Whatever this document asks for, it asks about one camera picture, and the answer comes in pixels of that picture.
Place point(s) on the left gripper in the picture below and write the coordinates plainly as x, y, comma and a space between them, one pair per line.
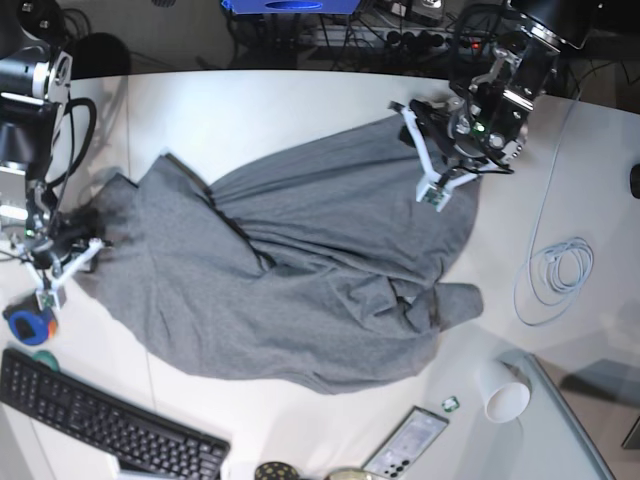
448, 122

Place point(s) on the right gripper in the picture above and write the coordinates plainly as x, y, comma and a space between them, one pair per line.
68, 238

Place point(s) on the grey t-shirt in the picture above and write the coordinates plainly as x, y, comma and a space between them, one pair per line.
315, 265

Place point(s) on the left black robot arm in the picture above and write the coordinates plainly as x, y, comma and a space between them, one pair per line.
502, 57

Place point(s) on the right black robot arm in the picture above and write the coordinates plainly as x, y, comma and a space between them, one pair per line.
36, 70

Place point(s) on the blue black tape measure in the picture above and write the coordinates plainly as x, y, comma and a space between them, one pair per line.
29, 323

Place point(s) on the black power strip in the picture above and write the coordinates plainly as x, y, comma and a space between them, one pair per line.
424, 41

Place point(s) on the green tape roll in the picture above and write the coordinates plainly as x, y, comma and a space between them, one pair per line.
48, 359

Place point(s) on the black round object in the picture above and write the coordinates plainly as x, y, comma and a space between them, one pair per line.
634, 181

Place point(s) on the black computer keyboard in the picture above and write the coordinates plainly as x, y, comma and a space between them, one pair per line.
135, 436

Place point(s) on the blue box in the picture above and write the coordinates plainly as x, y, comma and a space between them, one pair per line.
246, 7

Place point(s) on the white paper cup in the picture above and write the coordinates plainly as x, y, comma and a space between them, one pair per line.
503, 395

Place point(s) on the small green white packet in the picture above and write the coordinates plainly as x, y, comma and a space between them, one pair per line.
450, 404

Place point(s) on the black gold dotted lid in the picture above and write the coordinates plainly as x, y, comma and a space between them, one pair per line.
276, 471

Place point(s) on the grey laptop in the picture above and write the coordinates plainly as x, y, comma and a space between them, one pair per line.
581, 422

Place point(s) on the smartphone with clear case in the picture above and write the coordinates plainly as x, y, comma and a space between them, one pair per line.
406, 444

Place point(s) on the round metal tin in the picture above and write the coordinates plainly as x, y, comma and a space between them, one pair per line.
348, 473

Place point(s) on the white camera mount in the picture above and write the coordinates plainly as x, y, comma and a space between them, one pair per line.
433, 188
50, 273

